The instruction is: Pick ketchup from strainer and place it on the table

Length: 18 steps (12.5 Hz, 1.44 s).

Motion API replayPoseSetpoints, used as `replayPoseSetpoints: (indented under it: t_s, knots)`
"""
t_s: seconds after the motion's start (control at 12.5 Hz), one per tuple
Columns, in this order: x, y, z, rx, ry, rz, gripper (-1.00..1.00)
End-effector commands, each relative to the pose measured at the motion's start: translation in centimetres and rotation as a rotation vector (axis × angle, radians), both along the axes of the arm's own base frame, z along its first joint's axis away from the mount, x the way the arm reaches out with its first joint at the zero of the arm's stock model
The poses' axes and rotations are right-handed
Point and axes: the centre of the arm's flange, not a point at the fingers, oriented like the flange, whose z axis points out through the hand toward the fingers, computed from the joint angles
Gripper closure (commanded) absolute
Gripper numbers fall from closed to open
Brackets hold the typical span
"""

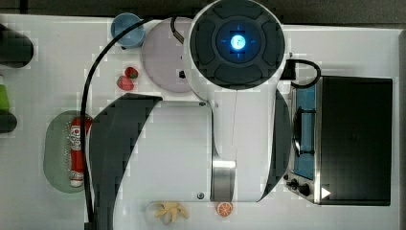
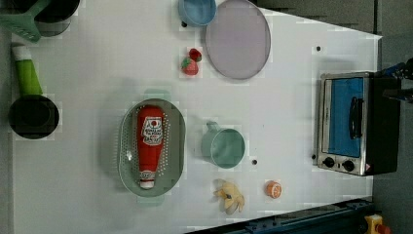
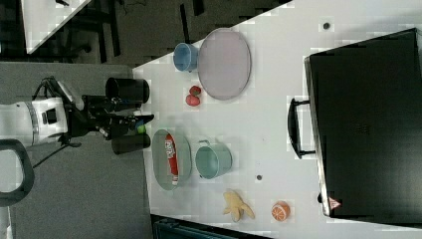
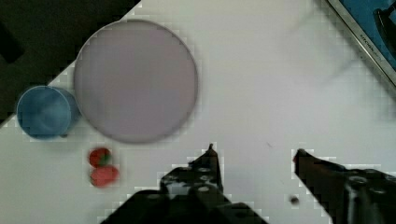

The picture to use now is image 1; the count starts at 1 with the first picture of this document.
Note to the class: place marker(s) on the red plush ketchup bottle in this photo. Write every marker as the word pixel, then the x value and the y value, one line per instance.
pixel 77 166

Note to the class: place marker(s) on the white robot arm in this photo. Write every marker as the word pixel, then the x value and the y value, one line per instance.
pixel 229 142

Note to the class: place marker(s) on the green oval strainer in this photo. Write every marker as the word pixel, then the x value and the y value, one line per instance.
pixel 57 159

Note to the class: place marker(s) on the lilac round plate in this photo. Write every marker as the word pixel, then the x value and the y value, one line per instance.
pixel 162 57

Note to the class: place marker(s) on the red strawberry toy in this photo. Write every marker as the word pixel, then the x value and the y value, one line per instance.
pixel 125 83
pixel 131 72

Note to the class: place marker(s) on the orange slice toy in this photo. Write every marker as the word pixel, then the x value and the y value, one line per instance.
pixel 224 209

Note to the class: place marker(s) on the black toaster oven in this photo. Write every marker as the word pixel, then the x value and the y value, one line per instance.
pixel 341 146

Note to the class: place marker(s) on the green and black bottle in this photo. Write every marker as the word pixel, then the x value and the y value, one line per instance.
pixel 8 121

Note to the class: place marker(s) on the black cylinder at edge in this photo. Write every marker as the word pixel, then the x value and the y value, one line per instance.
pixel 16 49

